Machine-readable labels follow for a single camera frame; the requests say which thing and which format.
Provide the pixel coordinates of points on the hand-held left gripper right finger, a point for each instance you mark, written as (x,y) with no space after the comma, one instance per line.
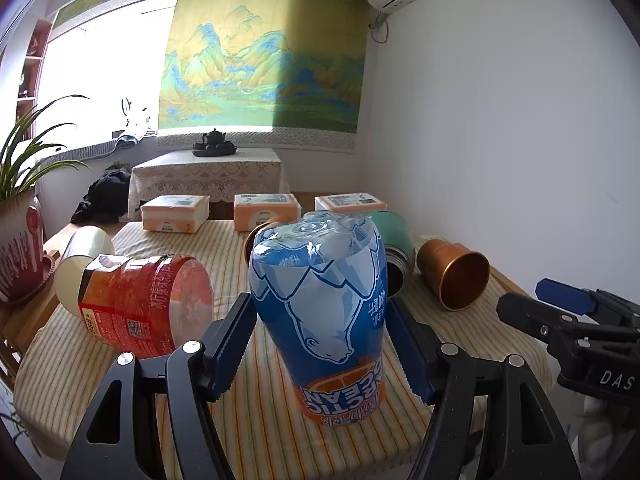
(412,355)

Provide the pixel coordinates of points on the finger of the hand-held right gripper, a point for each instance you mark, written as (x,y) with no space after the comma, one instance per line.
(530,317)
(562,296)

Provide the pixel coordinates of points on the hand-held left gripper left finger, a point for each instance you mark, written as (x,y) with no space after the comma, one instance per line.
(231,355)

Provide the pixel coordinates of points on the blue bear print plastic cup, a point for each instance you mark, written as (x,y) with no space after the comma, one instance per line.
(320,310)

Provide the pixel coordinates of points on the copper metal cup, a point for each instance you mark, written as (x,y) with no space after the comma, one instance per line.
(445,270)

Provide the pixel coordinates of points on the red label plastic cup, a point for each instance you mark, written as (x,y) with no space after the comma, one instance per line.
(135,305)

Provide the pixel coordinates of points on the brown cup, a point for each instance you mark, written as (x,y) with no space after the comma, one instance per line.
(249,246)

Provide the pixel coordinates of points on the green insulated cup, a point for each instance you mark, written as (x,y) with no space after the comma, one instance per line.
(397,245)

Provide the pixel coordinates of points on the cream white cup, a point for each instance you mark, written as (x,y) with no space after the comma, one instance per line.
(82,260)

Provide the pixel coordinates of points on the white fuzzy cloth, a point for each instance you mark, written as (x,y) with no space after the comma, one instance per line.
(600,425)

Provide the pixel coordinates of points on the orange tissue pack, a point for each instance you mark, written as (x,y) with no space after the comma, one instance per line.
(350,202)
(172,215)
(265,210)

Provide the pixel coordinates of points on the lace covered side table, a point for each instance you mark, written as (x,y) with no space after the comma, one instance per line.
(200,177)

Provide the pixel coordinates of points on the dark cloth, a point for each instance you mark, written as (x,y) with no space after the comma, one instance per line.
(102,200)

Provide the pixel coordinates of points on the dark tea set tray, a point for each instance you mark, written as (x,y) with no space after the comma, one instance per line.
(214,146)

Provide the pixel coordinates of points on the red white plant pot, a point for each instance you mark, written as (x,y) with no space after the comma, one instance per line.
(20,255)

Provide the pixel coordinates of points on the green leafy plant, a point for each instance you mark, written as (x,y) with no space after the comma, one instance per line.
(20,165)

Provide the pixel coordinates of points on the landscape painting wall hanging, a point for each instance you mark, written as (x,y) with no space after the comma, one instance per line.
(265,60)

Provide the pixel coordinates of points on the pink wall shelf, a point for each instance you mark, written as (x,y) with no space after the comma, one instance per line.
(35,60)

